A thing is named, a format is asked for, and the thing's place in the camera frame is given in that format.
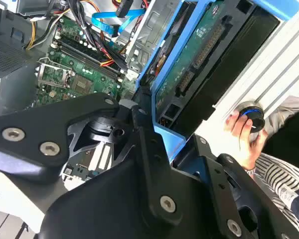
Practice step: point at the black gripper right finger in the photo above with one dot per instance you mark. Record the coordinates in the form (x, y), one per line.
(219, 179)

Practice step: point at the hard disk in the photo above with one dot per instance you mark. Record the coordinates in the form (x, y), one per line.
(189, 62)

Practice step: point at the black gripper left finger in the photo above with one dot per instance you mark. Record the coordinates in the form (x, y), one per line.
(35, 129)

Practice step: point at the person's hand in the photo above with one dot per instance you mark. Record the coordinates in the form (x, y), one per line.
(241, 147)

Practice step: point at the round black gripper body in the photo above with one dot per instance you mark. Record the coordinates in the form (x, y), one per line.
(102, 204)

